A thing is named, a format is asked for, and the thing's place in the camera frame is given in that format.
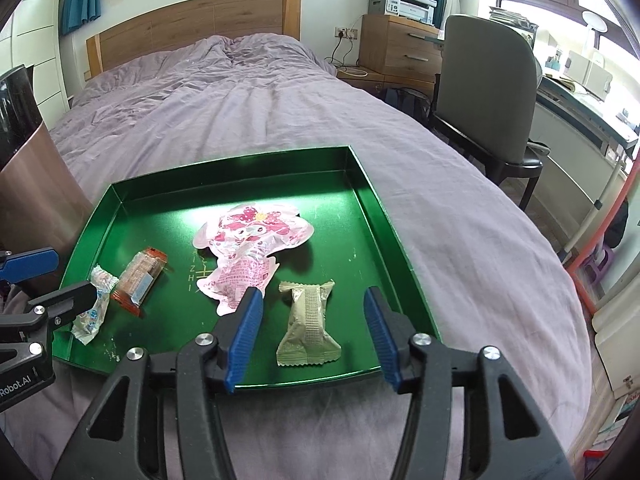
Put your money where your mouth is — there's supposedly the pink cartoon snack packet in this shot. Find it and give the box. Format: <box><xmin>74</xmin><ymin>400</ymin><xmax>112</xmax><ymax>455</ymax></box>
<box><xmin>192</xmin><ymin>201</ymin><xmax>316</xmax><ymax>317</ymax></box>

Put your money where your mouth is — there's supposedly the wooden bed headboard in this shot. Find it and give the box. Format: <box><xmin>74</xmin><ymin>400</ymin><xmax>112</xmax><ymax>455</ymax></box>
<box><xmin>85</xmin><ymin>0</ymin><xmax>302</xmax><ymax>81</ymax></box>

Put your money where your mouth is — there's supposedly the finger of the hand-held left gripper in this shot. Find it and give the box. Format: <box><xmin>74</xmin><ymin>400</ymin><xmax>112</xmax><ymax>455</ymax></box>
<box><xmin>27</xmin><ymin>281</ymin><xmax>98</xmax><ymax>333</ymax></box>
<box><xmin>0</xmin><ymin>246</ymin><xmax>60</xmax><ymax>286</ymax></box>

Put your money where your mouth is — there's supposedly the red pole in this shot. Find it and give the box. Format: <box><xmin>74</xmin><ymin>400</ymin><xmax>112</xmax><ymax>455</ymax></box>
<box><xmin>567</xmin><ymin>160</ymin><xmax>640</xmax><ymax>311</ymax></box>

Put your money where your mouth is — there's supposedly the dark bag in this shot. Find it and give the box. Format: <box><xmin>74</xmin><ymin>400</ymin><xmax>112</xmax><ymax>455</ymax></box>
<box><xmin>385</xmin><ymin>87</ymin><xmax>436</xmax><ymax>126</ymax></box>

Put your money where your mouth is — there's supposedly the beige snack packet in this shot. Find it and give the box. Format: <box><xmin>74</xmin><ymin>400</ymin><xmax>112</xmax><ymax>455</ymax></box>
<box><xmin>276</xmin><ymin>280</ymin><xmax>342</xmax><ymax>367</ymax></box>

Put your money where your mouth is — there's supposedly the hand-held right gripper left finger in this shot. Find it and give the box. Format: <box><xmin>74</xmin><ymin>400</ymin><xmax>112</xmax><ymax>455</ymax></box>
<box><xmin>59</xmin><ymin>287</ymin><xmax>265</xmax><ymax>480</ymax></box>

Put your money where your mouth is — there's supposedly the small white candy wrapper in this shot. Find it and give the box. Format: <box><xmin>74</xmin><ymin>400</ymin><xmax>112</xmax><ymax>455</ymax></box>
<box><xmin>71</xmin><ymin>264</ymin><xmax>118</xmax><ymax>346</ymax></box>

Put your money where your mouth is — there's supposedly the stack of papers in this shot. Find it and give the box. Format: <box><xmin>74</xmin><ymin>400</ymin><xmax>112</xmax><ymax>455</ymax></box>
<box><xmin>490</xmin><ymin>5</ymin><xmax>538</xmax><ymax>36</ymax></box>

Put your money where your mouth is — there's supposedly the grey office chair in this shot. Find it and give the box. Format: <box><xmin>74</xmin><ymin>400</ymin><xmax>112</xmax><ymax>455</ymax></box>
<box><xmin>431</xmin><ymin>14</ymin><xmax>551</xmax><ymax>211</ymax></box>

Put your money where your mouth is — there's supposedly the white storage box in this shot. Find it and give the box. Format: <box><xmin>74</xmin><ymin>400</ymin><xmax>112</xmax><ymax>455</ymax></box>
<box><xmin>592</xmin><ymin>300</ymin><xmax>640</xmax><ymax>361</ymax></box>

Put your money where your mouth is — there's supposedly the green tray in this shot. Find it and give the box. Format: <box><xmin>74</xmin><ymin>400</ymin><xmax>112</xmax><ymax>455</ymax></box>
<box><xmin>50</xmin><ymin>145</ymin><xmax>443</xmax><ymax>391</ymax></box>

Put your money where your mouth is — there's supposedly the small clear red biscuit packet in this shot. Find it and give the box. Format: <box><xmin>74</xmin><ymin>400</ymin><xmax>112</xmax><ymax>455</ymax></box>
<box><xmin>110</xmin><ymin>246</ymin><xmax>168</xmax><ymax>317</ymax></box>

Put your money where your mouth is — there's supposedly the white grey printer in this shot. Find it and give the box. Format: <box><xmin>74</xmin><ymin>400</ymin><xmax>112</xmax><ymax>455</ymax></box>
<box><xmin>367</xmin><ymin>0</ymin><xmax>441</xmax><ymax>25</ymax></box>

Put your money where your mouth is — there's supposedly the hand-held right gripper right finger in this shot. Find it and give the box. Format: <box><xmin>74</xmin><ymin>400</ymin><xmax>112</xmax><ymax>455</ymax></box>
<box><xmin>363</xmin><ymin>286</ymin><xmax>576</xmax><ymax>480</ymax></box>

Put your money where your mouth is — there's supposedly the wooden dresser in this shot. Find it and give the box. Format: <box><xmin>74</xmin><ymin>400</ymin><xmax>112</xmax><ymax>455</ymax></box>
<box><xmin>359</xmin><ymin>14</ymin><xmax>446</xmax><ymax>86</ymax></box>

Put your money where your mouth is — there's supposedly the grey desk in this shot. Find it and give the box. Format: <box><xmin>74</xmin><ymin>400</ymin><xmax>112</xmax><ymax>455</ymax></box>
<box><xmin>535</xmin><ymin>75</ymin><xmax>640</xmax><ymax>161</ymax></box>

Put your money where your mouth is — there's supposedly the white desk lamp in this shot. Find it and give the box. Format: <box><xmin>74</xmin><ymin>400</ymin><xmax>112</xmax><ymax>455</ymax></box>
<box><xmin>580</xmin><ymin>10</ymin><xmax>608</xmax><ymax>53</ymax></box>

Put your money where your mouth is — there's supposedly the low wooden bedside table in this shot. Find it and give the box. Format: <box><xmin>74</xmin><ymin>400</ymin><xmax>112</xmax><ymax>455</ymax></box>
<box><xmin>336</xmin><ymin>66</ymin><xmax>437</xmax><ymax>98</ymax></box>

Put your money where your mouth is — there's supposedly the purple stool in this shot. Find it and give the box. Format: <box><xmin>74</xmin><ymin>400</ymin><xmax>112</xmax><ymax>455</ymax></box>
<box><xmin>592</xmin><ymin>247</ymin><xmax>617</xmax><ymax>287</ymax></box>

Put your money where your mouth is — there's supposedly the black and brown electric kettle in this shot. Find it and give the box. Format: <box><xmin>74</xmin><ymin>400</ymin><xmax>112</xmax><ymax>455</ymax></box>
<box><xmin>0</xmin><ymin>62</ymin><xmax>96</xmax><ymax>291</ymax></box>

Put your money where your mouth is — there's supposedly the white wardrobe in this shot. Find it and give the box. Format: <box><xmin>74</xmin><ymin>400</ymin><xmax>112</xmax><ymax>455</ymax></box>
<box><xmin>0</xmin><ymin>0</ymin><xmax>68</xmax><ymax>111</ymax></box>

